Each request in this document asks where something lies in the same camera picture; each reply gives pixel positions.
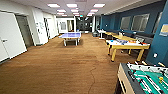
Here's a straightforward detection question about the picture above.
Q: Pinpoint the yellow wooden gaming table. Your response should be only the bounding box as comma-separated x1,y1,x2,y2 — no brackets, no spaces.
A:
105,38,151,63

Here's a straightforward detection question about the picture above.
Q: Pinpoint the green foosball gaming table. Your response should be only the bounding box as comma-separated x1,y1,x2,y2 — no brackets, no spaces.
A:
114,61,168,94

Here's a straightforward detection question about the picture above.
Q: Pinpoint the grey waste bin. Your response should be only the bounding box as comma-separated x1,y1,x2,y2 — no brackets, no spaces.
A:
92,31,100,38

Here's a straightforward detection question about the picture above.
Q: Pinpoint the blue ping pong table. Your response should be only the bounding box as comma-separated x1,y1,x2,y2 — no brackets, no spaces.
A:
58,32,83,47

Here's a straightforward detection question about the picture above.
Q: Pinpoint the ceiling light panel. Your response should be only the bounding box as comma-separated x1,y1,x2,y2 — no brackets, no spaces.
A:
47,3,61,9
93,3,106,9
88,9,99,14
69,9,79,14
56,9,67,14
65,3,78,9

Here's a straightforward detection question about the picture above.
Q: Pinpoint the small orange object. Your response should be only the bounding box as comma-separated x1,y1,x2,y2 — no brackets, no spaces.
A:
129,41,138,45

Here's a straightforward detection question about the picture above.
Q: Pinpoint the white room door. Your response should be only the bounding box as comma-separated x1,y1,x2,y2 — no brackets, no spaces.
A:
0,11,28,63

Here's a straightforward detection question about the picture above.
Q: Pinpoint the dark framed wall window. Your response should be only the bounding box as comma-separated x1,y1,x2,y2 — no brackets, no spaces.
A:
131,13,151,33
119,16,132,31

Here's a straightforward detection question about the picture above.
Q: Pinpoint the yellow wall sign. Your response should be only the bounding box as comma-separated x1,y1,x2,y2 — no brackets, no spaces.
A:
159,24,168,37

